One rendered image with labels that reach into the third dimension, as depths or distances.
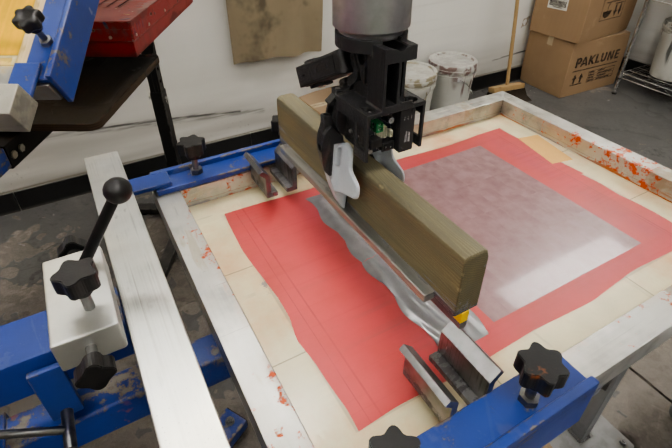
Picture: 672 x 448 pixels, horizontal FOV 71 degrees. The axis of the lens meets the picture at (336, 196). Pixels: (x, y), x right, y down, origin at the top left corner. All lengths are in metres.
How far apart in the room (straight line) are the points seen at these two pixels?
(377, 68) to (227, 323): 0.33
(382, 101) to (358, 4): 0.09
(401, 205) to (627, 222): 0.48
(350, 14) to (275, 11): 2.20
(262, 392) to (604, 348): 0.37
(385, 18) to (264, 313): 0.38
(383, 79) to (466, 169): 0.49
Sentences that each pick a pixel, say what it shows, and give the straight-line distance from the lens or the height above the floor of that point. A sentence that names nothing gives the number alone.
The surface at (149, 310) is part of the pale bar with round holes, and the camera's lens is 0.54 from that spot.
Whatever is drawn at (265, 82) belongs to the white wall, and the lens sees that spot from 2.78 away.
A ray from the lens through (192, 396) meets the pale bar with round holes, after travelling 0.47.
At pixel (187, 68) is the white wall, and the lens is 2.61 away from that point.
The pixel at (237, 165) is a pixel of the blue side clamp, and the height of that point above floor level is 1.00.
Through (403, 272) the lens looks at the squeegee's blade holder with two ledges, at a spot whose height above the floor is 1.08.
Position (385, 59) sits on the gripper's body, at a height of 1.28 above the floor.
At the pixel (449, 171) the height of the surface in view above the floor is 0.96.
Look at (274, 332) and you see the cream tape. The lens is 0.60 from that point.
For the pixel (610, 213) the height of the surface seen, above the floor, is 0.96.
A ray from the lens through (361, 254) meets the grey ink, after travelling 0.69.
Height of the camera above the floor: 1.42
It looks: 35 degrees down
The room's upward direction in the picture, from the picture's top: straight up
